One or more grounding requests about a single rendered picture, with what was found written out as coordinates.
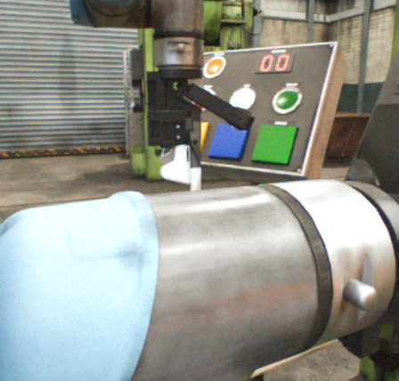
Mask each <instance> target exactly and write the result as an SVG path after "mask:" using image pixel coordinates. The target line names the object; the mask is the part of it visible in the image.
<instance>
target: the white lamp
mask: <svg viewBox="0 0 399 381"><path fill-rule="evenodd" d="M251 99H252V95H251V93H250V92H249V91H246V90H245V91H241V92H239V93H237V94H236V95H235V96H234V98H233V99H232V105H234V106H237V105H238V106H240V107H242V108H246V106H248V105H249V103H250V101H251Z"/></svg>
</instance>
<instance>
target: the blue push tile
mask: <svg viewBox="0 0 399 381"><path fill-rule="evenodd" d="M249 130H250V128H249ZM249 130H248V131H244V130H242V131H239V130H237V129H236V130H235V129H232V128H231V126H229V125H228V124H218V125H217V129H216V133H215V135H214V138H213V141H212V143H211V146H210V149H209V154H208V155H209V156H210V157H211V158H225V159H232V160H241V158H242V155H243V152H244V150H245V147H246V143H247V138H248V133H249Z"/></svg>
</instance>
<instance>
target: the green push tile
mask: <svg viewBox="0 0 399 381"><path fill-rule="evenodd" d="M298 130H299V129H298V127H296V126H261V128H260V131H259V135H258V137H257V140H256V145H255V148H254V151H253V154H252V157H251V160H252V161H253V162H257V163H266V164H273V165H282V166H288V165H289V162H290V158H291V155H292V152H293V149H294V146H295V142H296V139H297V134H298Z"/></svg>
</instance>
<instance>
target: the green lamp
mask: <svg viewBox="0 0 399 381"><path fill-rule="evenodd" d="M296 103H297V92H296V91H295V90H290V89H289V90H285V91H283V92H281V94H280V95H279V97H278V98H277V101H276V104H277V107H278V108H279V109H282V110H285V109H291V108H292V107H294V106H295V105H296Z"/></svg>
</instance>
